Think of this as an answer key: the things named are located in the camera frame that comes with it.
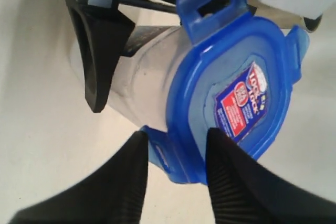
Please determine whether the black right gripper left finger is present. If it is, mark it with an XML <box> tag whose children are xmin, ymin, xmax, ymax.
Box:
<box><xmin>10</xmin><ymin>131</ymin><xmax>149</xmax><ymax>223</ymax></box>

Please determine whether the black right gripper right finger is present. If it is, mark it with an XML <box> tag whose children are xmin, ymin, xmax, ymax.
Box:
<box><xmin>205</xmin><ymin>128</ymin><xmax>335</xmax><ymax>223</ymax></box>

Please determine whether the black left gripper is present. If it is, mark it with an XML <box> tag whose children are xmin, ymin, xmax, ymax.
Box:
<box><xmin>65</xmin><ymin>0</ymin><xmax>176</xmax><ymax>113</ymax></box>

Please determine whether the clear plastic tall container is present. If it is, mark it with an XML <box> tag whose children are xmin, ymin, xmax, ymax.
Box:
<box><xmin>68</xmin><ymin>26</ymin><xmax>192</xmax><ymax>133</ymax></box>

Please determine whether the blue container lid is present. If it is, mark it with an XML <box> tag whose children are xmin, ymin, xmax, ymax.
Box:
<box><xmin>144</xmin><ymin>0</ymin><xmax>309</xmax><ymax>184</ymax></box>

